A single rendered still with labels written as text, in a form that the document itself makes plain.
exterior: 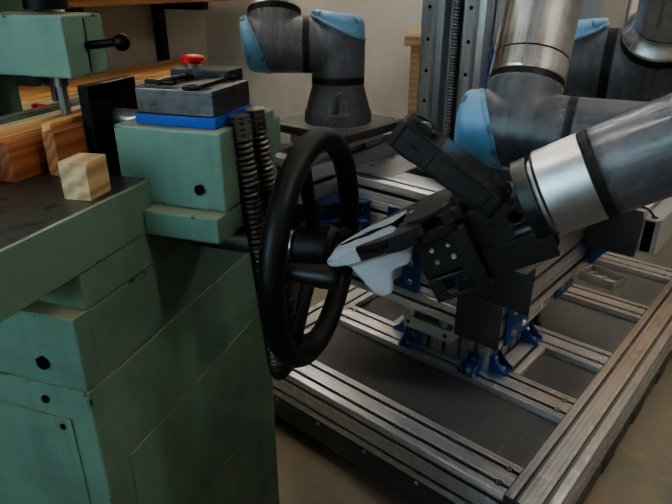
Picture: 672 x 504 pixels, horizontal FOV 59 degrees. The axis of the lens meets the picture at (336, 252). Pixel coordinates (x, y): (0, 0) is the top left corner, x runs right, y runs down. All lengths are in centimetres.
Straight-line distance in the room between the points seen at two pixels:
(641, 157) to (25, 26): 66
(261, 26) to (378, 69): 283
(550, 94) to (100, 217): 46
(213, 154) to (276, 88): 384
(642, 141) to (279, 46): 93
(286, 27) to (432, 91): 33
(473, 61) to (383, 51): 287
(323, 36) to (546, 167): 86
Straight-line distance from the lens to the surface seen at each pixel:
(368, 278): 57
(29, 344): 70
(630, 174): 49
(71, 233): 62
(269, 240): 58
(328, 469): 156
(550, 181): 49
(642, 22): 99
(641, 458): 177
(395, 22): 404
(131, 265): 70
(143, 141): 69
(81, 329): 65
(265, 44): 130
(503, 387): 151
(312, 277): 59
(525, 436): 140
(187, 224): 67
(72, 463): 77
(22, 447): 82
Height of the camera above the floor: 110
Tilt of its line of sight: 25 degrees down
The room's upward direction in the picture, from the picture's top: straight up
